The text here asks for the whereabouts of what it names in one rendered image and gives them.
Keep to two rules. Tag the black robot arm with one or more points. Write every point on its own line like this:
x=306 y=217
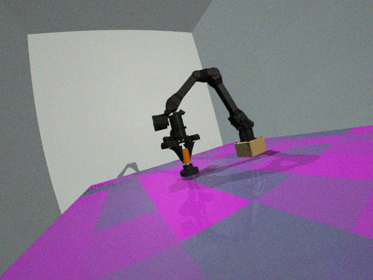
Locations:
x=213 y=77

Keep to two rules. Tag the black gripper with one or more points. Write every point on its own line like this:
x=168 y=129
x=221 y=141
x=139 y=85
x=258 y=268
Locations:
x=180 y=134

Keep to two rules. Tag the orange knob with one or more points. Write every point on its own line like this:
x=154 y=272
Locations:
x=186 y=156

